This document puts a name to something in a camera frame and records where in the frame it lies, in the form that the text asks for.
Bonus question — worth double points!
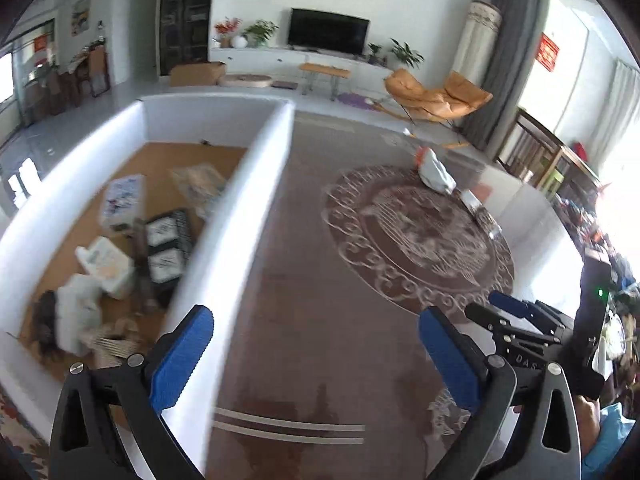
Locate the dark glass cabinet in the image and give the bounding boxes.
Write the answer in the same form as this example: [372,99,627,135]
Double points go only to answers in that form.
[159,0,217,77]

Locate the large leafy potted plant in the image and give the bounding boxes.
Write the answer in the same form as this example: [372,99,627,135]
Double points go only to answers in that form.
[389,38,425,70]

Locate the grey curtain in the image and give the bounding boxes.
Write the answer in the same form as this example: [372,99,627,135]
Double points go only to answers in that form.
[462,0,548,148]

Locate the patterned glass cup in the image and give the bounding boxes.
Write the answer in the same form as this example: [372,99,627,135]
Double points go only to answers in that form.
[460,189,503,241]

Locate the white storage container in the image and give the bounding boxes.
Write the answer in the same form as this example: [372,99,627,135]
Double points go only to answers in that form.
[0,97,296,480]

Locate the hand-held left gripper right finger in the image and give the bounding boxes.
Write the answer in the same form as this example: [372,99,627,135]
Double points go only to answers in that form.
[417,306,581,480]

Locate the bushy green potted plant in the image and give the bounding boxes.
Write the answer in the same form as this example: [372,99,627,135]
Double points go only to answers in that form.
[242,20,279,48]

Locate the round beige pet bed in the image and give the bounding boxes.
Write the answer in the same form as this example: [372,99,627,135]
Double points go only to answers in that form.
[220,73,273,88]

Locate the black printed box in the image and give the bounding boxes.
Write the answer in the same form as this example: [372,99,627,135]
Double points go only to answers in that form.
[142,208,196,306]

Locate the orange lounge chair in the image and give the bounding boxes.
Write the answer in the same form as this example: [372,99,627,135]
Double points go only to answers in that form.
[384,69,493,123]

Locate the person's blue clothing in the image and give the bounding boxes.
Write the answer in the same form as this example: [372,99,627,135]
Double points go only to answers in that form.
[582,402,636,471]

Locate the framed wall painting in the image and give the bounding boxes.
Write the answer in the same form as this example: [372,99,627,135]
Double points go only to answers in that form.
[70,0,92,37]

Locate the white lotion bottle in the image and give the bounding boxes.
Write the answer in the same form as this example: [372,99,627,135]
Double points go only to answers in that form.
[75,236,136,301]

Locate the wooden dining furniture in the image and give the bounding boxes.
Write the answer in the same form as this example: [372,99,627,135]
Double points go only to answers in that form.
[75,42,111,98]

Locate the dark wooden chair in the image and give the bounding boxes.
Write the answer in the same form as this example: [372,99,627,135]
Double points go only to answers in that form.
[495,107,561,181]

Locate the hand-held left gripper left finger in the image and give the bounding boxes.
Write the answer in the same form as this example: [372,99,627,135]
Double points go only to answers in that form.
[49,305,216,480]

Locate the white television cabinet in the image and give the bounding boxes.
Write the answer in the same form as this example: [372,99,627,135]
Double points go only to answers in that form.
[210,45,401,106]

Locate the white standing air conditioner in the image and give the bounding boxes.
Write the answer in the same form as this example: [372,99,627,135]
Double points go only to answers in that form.
[450,0,503,81]

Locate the red flower plant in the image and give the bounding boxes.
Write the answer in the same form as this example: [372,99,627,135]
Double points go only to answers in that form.
[214,16,243,48]

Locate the person's right forearm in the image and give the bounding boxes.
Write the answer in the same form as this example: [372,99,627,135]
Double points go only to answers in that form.
[575,394,601,466]

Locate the red wall hanging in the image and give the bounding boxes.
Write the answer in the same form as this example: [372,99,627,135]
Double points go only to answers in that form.
[537,31,561,72]

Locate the patterned floor rug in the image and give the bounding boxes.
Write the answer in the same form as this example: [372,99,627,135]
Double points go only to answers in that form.
[0,390,51,480]

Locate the white knitted glove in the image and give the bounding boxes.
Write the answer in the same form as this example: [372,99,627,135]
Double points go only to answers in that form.
[52,274,106,356]

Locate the clear plastic box cartoon lid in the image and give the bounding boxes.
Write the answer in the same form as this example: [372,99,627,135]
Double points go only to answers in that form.
[100,174,148,233]

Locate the black flat television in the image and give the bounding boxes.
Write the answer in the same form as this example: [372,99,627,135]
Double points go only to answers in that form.
[289,7,371,57]

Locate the wooden bench metal legs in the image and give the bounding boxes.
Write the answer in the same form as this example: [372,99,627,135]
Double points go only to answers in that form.
[299,62,351,101]

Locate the cardboard box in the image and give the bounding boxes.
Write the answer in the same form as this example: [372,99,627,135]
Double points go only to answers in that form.
[169,61,227,87]

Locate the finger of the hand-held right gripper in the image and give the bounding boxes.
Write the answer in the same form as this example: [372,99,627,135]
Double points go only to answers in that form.
[465,302,546,350]
[489,290,576,334]

